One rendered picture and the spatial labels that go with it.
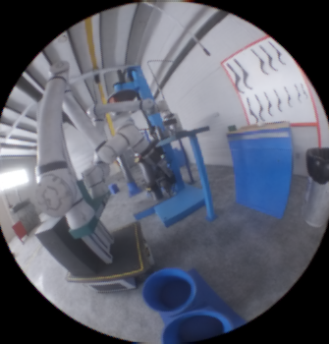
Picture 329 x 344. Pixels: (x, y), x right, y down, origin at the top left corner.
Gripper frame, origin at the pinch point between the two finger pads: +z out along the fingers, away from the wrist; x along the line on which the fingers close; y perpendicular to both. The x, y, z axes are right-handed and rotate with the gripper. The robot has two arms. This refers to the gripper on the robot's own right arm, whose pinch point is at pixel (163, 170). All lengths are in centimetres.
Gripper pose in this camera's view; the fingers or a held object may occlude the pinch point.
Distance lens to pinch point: 62.3
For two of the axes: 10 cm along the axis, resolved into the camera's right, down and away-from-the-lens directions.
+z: 5.9, 6.6, 4.5
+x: 4.7, 1.7, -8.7
